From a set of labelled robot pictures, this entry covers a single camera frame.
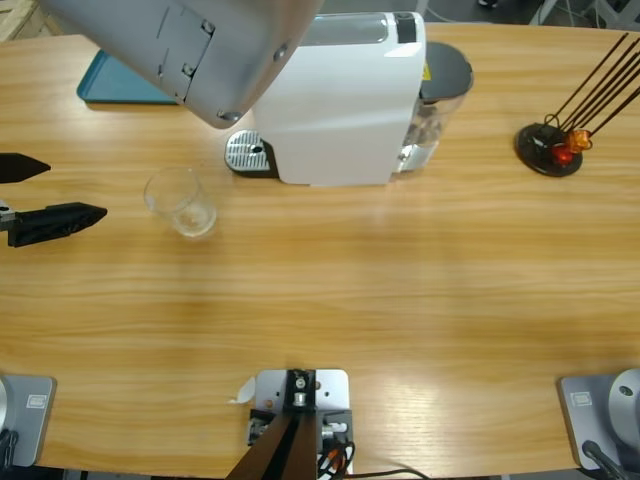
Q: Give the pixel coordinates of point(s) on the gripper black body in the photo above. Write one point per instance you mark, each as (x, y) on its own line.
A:
(5, 215)

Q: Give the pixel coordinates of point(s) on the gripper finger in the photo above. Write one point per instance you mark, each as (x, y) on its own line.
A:
(20, 167)
(55, 222)

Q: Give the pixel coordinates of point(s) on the clear glass cup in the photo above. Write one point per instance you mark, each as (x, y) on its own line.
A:
(180, 205)

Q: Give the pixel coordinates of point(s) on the grey coffee machine lever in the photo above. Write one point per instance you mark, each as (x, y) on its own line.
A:
(350, 30)

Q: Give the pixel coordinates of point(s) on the coffee machine drip tray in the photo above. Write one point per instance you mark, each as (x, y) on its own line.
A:
(245, 150)

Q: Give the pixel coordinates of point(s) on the white capsule coffee machine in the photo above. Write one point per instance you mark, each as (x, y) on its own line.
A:
(345, 110)

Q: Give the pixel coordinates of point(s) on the red foil coffee capsule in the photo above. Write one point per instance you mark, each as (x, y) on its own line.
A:
(565, 154)

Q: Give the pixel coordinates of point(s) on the orange foil coffee capsule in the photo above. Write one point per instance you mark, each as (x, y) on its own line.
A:
(580, 139)

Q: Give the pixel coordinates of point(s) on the teal plastic tray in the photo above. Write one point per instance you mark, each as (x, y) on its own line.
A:
(115, 85)

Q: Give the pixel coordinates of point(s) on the white paper tab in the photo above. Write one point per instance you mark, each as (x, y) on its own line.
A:
(242, 392)

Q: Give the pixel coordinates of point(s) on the clear water tank black lid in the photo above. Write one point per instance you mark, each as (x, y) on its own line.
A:
(447, 65)

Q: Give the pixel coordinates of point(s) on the black capsule holder with rods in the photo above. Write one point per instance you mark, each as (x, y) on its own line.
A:
(532, 147)

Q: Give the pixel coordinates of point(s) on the arm grey base plate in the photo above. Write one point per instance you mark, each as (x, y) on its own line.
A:
(25, 415)
(600, 415)

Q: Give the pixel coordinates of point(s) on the white mount block dark post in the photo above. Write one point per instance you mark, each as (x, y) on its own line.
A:
(330, 390)

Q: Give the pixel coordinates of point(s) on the grey metal frame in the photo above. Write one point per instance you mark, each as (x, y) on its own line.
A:
(550, 10)

